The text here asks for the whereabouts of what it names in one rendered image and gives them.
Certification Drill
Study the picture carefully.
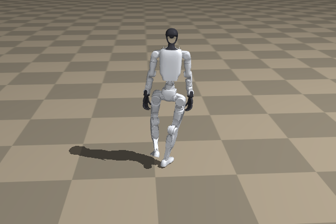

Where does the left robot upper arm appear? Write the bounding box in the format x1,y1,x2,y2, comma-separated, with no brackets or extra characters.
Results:
149,50,161,77

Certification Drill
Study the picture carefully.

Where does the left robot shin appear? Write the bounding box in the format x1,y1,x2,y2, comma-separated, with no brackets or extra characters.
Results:
150,118,159,151

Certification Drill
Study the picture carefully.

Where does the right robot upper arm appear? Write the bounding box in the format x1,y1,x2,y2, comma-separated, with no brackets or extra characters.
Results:
182,50,191,78

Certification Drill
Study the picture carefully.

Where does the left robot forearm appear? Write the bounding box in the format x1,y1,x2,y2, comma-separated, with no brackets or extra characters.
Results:
143,70,153,94

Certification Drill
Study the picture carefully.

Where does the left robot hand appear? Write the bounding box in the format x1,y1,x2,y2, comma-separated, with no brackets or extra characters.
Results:
143,90,151,110

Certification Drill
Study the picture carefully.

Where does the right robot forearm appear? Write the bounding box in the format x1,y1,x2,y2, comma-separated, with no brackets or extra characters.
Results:
185,72,194,96

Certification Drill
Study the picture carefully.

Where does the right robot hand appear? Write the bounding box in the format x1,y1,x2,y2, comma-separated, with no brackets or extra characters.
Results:
185,91,193,111

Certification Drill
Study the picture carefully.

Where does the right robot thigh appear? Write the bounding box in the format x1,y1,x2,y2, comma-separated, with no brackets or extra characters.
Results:
167,93,186,136

